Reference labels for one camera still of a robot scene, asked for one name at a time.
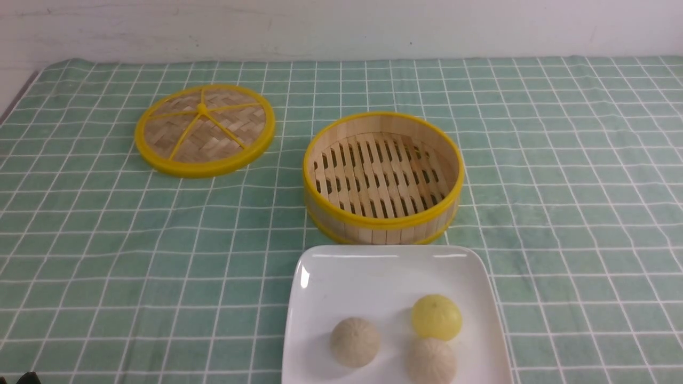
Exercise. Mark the yellow steamed bun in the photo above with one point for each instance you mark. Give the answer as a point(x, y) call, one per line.
point(436, 316)

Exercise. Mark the white steamed bun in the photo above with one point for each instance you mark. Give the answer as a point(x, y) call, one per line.
point(431, 361)

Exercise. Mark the white square plate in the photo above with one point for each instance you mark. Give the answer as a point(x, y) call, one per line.
point(381, 284)

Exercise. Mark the beige steamed bun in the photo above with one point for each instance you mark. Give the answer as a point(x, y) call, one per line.
point(355, 342)

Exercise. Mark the yellow bamboo steamer basket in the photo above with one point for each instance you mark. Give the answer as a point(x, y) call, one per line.
point(382, 178)

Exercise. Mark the yellow bamboo steamer lid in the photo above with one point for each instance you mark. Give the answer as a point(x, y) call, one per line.
point(205, 131)

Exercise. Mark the green checkered tablecloth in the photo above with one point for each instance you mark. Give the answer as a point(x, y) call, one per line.
point(114, 273)

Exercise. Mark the black object at corner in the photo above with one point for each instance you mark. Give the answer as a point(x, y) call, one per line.
point(29, 378)

